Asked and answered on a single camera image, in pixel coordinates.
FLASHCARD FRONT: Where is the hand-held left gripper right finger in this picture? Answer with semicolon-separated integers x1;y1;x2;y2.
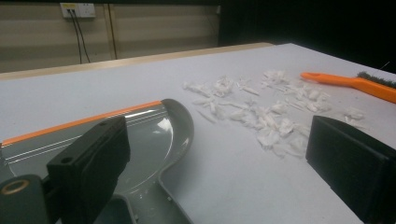
305;115;396;224

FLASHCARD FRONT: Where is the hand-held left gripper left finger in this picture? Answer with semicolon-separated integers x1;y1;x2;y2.
46;115;132;224

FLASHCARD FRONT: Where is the grey dustpan with orange edge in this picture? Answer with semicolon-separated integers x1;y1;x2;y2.
0;98;195;224

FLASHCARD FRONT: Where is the orange brush with grey bristles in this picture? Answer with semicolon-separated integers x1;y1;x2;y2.
300;70;396;105

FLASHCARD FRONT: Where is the pile of white paper scraps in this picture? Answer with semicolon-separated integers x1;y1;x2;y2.
181;69;367;160

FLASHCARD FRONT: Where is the wooden table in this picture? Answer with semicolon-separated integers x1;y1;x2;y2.
0;41;275;82

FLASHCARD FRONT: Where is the white table mat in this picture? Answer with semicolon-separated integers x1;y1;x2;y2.
0;42;396;224

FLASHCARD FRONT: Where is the dark curtain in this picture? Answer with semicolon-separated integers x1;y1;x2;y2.
218;0;396;75

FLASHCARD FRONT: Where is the white wall socket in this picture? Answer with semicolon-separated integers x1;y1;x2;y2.
59;2;97;19

